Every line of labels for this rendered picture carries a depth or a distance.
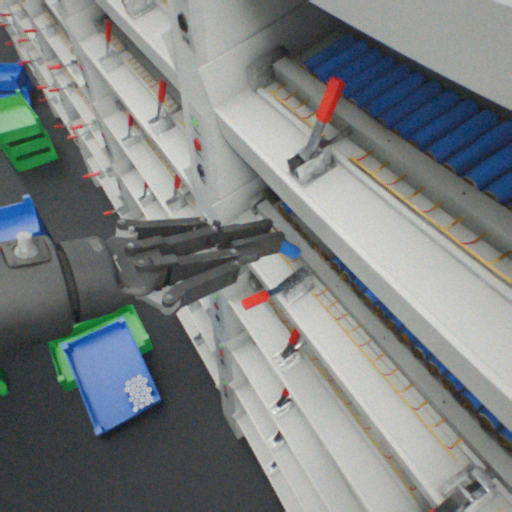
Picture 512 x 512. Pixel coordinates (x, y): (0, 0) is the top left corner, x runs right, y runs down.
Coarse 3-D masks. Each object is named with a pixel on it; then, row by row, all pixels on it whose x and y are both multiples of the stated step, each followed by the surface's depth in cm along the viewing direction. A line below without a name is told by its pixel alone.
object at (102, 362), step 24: (96, 336) 148; (120, 336) 150; (72, 360) 144; (96, 360) 145; (120, 360) 146; (96, 384) 142; (120, 384) 143; (96, 408) 140; (120, 408) 141; (144, 408) 137; (96, 432) 130
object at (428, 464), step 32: (256, 192) 64; (224, 224) 65; (320, 256) 58; (320, 320) 53; (384, 320) 52; (320, 352) 51; (352, 352) 50; (352, 384) 49; (384, 384) 48; (384, 416) 46; (416, 416) 46; (416, 448) 44; (416, 480) 44
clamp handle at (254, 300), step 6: (288, 282) 55; (276, 288) 54; (282, 288) 54; (288, 288) 54; (258, 294) 53; (264, 294) 53; (270, 294) 53; (276, 294) 54; (246, 300) 52; (252, 300) 52; (258, 300) 52; (264, 300) 53; (246, 306) 52; (252, 306) 52
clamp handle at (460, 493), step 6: (456, 492) 40; (462, 492) 40; (450, 498) 39; (456, 498) 39; (462, 498) 39; (468, 498) 39; (438, 504) 39; (444, 504) 39; (450, 504) 39; (456, 504) 39; (462, 504) 39; (432, 510) 38; (438, 510) 39; (444, 510) 39; (450, 510) 39; (456, 510) 39
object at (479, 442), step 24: (264, 216) 62; (288, 240) 58; (288, 264) 58; (312, 264) 55; (336, 288) 53; (360, 312) 50; (384, 336) 48; (408, 360) 46; (432, 384) 45; (456, 408) 43; (432, 432) 44; (456, 432) 43; (480, 432) 42; (480, 456) 41; (504, 456) 40; (504, 480) 40
